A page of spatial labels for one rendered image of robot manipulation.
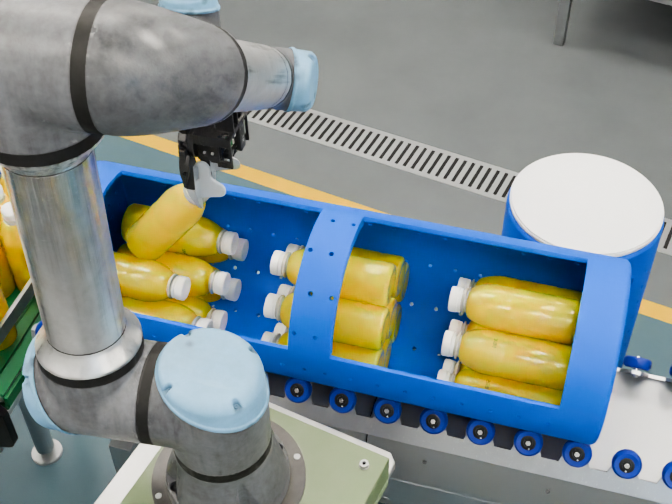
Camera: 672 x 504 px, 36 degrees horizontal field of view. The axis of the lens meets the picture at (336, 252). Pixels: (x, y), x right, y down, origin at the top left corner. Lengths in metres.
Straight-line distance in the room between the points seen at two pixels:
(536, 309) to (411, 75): 2.51
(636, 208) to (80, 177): 1.20
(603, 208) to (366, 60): 2.25
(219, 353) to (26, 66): 0.41
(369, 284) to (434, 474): 0.35
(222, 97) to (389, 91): 2.99
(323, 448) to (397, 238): 0.50
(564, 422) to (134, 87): 0.89
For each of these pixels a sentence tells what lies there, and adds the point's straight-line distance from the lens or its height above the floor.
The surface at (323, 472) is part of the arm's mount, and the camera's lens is 1.30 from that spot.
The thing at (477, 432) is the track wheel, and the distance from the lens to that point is 1.64.
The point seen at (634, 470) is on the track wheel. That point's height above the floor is 0.96.
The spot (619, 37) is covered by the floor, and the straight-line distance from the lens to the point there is 4.30.
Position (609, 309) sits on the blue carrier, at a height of 1.23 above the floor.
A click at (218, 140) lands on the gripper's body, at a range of 1.44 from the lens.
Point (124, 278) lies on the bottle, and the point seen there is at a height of 1.12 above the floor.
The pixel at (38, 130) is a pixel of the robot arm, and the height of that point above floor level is 1.76.
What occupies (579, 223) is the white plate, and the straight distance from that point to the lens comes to 1.88.
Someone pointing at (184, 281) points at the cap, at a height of 1.12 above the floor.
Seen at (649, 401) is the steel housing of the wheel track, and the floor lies 0.93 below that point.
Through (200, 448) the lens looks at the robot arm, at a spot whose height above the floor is 1.36.
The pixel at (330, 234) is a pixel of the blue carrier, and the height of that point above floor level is 1.23.
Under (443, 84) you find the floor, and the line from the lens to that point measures 3.93.
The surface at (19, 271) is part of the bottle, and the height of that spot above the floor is 0.97.
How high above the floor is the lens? 2.31
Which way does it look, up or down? 45 degrees down
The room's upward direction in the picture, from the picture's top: 1 degrees counter-clockwise
